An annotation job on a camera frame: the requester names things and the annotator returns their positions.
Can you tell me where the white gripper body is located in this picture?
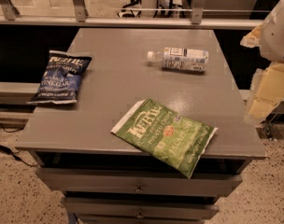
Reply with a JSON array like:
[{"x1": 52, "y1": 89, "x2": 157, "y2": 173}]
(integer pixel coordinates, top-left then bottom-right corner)
[{"x1": 260, "y1": 0, "x2": 284, "y2": 63}]

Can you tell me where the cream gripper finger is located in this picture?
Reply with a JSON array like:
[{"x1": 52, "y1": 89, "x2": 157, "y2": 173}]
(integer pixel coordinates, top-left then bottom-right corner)
[
  {"x1": 245, "y1": 63, "x2": 284, "y2": 122},
  {"x1": 240, "y1": 24, "x2": 263, "y2": 49}
]

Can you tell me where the clear plastic water bottle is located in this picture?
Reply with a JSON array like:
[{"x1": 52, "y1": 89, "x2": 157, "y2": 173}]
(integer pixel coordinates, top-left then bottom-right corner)
[{"x1": 147, "y1": 47, "x2": 209, "y2": 72}]

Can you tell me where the green kettle chip bag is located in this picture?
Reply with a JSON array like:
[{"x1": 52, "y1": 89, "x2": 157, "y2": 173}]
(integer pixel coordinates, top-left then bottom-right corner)
[{"x1": 111, "y1": 99, "x2": 218, "y2": 178}]

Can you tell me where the blue kettle chip bag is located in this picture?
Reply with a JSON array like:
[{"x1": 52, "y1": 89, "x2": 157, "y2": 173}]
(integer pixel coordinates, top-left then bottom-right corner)
[{"x1": 29, "y1": 50, "x2": 92, "y2": 105}]

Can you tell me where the grey drawer cabinet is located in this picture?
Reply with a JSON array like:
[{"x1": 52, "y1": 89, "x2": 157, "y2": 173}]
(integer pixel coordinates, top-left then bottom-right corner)
[{"x1": 17, "y1": 28, "x2": 265, "y2": 224}]

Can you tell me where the metal railing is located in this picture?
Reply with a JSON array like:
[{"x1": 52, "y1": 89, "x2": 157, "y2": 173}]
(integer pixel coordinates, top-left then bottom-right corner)
[{"x1": 0, "y1": 0, "x2": 261, "y2": 30}]

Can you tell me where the upper cabinet drawer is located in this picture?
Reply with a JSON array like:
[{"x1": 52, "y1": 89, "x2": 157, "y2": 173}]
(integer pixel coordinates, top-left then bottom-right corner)
[{"x1": 36, "y1": 168, "x2": 242, "y2": 197}]

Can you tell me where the cabinet drawer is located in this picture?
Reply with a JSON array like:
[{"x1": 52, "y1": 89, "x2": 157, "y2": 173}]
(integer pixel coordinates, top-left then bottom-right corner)
[
  {"x1": 61, "y1": 198, "x2": 219, "y2": 219},
  {"x1": 36, "y1": 168, "x2": 242, "y2": 197}
]

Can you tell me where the lower cabinet drawer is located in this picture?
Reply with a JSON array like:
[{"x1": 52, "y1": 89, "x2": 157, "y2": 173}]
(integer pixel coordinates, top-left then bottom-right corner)
[{"x1": 61, "y1": 198, "x2": 219, "y2": 219}]

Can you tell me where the black floor cable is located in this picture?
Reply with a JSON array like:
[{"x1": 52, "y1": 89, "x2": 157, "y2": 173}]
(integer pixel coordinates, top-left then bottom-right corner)
[{"x1": 0, "y1": 109, "x2": 39, "y2": 168}]

